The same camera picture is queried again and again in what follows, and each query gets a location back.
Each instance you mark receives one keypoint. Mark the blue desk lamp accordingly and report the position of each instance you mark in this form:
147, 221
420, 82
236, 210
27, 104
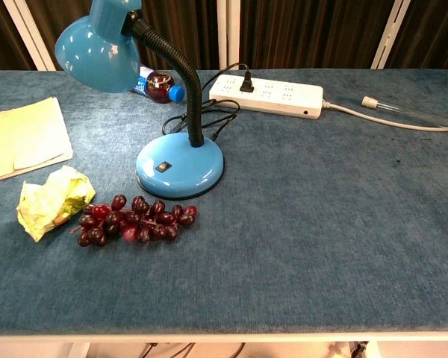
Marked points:
179, 164

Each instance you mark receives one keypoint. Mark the blue table cloth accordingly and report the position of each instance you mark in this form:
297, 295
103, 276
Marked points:
283, 231

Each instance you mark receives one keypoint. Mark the white power strip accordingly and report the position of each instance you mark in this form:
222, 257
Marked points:
269, 97

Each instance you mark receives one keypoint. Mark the red grape bunch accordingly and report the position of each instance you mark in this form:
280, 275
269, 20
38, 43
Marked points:
134, 220

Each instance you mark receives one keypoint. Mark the purple juice bottle blue cap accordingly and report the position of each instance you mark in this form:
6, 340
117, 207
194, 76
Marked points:
160, 86

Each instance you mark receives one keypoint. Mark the dark brown curtain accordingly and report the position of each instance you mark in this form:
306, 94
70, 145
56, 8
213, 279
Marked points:
306, 33

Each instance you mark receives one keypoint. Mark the crumpled yellow paper wrapper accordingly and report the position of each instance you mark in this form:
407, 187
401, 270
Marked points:
48, 203

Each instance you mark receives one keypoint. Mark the clear glass tube white cap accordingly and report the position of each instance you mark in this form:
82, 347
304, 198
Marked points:
395, 106

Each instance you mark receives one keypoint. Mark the yellow paper stack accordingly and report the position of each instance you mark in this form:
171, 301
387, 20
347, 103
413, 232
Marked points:
22, 138

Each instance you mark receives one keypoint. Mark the white frame post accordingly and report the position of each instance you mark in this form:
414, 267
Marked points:
390, 33
227, 33
26, 30

